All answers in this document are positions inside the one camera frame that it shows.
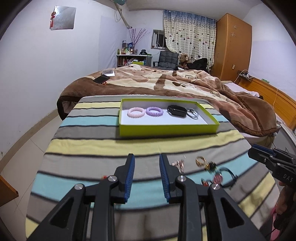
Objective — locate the grey wire bangle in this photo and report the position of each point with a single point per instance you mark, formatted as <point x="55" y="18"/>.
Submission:
<point x="192" y="113"/>

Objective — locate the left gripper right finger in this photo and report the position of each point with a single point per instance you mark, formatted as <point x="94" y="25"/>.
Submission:
<point x="169" y="174"/>

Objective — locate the wooden bed headboard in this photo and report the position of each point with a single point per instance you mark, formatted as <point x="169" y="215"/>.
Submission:
<point x="284" y="106"/>

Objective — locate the black smartphone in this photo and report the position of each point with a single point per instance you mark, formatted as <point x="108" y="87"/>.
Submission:
<point x="102" y="79"/>

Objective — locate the grey bedside cabinet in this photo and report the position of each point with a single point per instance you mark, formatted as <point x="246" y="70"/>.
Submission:
<point x="284" y="139"/>

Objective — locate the red hanging knot ornament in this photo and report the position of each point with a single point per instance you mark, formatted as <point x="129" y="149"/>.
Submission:
<point x="52" y="19"/>

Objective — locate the red beaded knot charm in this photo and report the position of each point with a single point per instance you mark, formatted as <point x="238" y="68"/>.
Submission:
<point x="204" y="182"/>

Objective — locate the silver wall poster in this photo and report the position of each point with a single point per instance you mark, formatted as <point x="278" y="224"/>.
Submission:
<point x="64" y="18"/>

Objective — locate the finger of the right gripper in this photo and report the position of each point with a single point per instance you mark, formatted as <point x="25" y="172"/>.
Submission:
<point x="264" y="159"/>
<point x="258" y="149"/>

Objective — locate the white cluttered desk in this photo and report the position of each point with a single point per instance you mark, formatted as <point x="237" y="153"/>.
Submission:
<point x="123" y="60"/>

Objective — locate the green shallow tray box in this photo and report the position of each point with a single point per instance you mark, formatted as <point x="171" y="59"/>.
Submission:
<point x="149" y="118"/>

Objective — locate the brown patterned blanket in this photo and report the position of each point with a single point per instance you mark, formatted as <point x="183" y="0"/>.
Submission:
<point x="248" y="113"/>

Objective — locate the purple blossom branches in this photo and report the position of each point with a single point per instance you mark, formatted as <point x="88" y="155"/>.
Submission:
<point x="136" y="36"/>

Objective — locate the patterned window curtain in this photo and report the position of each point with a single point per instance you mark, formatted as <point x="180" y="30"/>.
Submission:
<point x="190" y="34"/>

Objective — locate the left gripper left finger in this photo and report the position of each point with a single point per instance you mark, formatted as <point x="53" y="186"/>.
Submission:
<point x="124" y="174"/>

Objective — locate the brown teddy bear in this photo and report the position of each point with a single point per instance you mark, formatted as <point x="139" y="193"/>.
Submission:
<point x="183" y="61"/>

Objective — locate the black office chair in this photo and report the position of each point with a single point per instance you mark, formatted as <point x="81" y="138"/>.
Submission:
<point x="167" y="61"/>

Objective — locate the striped table cloth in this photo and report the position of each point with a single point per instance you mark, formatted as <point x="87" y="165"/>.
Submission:
<point x="87" y="147"/>

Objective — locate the white small box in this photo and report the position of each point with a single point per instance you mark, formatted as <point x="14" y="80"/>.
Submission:
<point x="108" y="72"/>

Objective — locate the white power strip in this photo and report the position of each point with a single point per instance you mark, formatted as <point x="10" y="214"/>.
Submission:
<point x="245" y="75"/>

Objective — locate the orange wooden wardrobe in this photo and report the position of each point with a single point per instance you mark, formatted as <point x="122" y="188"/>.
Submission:
<point x="232" y="48"/>

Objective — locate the right hand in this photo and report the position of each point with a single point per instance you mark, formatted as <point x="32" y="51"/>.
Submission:
<point x="285" y="195"/>

